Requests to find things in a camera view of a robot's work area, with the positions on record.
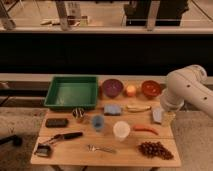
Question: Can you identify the yellow red apple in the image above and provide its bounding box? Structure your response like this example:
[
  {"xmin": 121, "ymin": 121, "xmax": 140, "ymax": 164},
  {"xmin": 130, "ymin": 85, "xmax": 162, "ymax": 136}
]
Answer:
[{"xmin": 125, "ymin": 85, "xmax": 137, "ymax": 97}]

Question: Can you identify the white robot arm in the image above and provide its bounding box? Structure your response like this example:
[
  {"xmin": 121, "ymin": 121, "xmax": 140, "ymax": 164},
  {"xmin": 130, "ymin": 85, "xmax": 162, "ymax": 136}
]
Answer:
[{"xmin": 160, "ymin": 65, "xmax": 213, "ymax": 127}]

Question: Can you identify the white plastic cup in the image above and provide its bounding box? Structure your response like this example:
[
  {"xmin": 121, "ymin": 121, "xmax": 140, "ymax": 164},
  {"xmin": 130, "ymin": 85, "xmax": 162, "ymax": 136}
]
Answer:
[{"xmin": 113, "ymin": 121, "xmax": 131, "ymax": 141}]

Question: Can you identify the blue plastic cup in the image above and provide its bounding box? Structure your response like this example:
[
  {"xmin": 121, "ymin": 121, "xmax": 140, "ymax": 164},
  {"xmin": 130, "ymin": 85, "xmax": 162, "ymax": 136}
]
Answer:
[{"xmin": 91, "ymin": 115, "xmax": 104, "ymax": 132}]

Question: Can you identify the red bowl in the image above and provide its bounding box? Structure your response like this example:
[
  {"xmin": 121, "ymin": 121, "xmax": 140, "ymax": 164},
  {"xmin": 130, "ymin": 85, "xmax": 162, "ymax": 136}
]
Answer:
[{"xmin": 141, "ymin": 80, "xmax": 162, "ymax": 99}]

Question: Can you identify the bunch of dark grapes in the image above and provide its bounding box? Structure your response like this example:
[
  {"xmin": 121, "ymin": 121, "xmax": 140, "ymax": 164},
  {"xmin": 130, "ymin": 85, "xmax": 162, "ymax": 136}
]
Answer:
[{"xmin": 138, "ymin": 142, "xmax": 174, "ymax": 160}]

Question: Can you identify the yellow banana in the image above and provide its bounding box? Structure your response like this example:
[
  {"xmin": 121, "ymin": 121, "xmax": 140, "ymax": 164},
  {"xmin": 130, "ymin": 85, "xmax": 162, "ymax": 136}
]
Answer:
[{"xmin": 126, "ymin": 105, "xmax": 151, "ymax": 113}]

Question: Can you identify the blue sponge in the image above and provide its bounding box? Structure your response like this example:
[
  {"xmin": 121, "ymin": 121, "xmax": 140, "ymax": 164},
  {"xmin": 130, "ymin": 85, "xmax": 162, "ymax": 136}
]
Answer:
[{"xmin": 104, "ymin": 105, "xmax": 122, "ymax": 116}]

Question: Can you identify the purple bowl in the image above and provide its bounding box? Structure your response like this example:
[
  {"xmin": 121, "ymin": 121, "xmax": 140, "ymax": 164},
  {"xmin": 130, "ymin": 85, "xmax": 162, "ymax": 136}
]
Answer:
[{"xmin": 102, "ymin": 79, "xmax": 124, "ymax": 98}]

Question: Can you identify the silver fork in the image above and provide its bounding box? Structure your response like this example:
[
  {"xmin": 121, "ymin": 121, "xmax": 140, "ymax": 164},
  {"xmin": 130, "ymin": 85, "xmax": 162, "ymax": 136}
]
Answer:
[{"xmin": 88, "ymin": 144, "xmax": 116, "ymax": 154}]

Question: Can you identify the striped ball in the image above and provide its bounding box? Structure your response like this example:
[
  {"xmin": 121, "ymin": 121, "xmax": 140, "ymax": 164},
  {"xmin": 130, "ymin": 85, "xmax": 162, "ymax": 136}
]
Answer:
[{"xmin": 72, "ymin": 108, "xmax": 85, "ymax": 120}]

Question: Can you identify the green plastic tray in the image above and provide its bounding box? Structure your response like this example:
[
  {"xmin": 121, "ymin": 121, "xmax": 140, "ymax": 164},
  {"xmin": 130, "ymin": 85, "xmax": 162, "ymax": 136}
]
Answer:
[{"xmin": 44, "ymin": 76, "xmax": 98, "ymax": 110}]

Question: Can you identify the black rectangular case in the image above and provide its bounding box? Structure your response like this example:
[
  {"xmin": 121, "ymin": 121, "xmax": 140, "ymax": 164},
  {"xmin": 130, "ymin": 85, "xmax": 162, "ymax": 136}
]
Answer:
[{"xmin": 45, "ymin": 118, "xmax": 68, "ymax": 128}]

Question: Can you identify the black object on floor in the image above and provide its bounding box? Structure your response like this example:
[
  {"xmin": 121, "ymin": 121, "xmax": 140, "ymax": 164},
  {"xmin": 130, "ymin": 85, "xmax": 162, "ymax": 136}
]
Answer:
[{"xmin": 0, "ymin": 135, "xmax": 22, "ymax": 147}]

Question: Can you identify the black handled knife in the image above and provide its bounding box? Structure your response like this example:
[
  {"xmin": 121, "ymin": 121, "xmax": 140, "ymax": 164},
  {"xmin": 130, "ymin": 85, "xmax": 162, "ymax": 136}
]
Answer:
[{"xmin": 42, "ymin": 132, "xmax": 83, "ymax": 144}]

